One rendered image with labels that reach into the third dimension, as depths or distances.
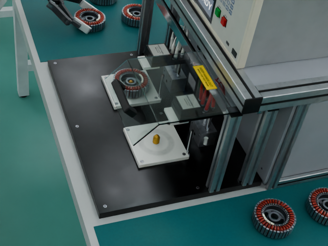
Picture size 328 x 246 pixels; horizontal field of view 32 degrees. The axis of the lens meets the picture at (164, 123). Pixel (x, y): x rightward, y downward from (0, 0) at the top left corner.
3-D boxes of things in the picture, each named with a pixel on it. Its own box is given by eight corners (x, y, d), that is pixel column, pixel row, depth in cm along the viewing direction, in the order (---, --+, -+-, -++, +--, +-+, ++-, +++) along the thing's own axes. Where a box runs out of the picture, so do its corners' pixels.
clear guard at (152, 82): (132, 146, 131) (134, 127, 127) (104, 80, 147) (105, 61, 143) (258, 125, 142) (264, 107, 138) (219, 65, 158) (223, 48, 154)
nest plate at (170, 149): (138, 168, 159) (139, 165, 158) (122, 130, 168) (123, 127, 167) (188, 159, 163) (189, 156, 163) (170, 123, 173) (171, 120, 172)
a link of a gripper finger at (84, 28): (75, 16, 200) (74, 17, 200) (92, 28, 203) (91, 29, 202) (71, 21, 202) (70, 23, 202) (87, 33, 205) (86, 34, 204)
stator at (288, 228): (270, 199, 159) (274, 190, 157) (301, 226, 154) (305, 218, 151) (242, 217, 153) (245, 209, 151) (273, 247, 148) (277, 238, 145)
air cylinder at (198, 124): (197, 147, 167) (201, 133, 164) (188, 129, 172) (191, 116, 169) (214, 144, 169) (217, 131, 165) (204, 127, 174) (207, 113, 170)
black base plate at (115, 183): (98, 218, 147) (99, 213, 146) (47, 65, 189) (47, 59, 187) (260, 185, 163) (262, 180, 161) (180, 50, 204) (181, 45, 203)
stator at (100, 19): (70, 30, 204) (70, 21, 202) (77, 13, 213) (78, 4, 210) (101, 35, 204) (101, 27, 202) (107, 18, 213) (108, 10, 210)
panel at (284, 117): (263, 183, 160) (294, 103, 140) (179, 44, 204) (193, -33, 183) (267, 182, 161) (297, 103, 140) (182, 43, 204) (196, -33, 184)
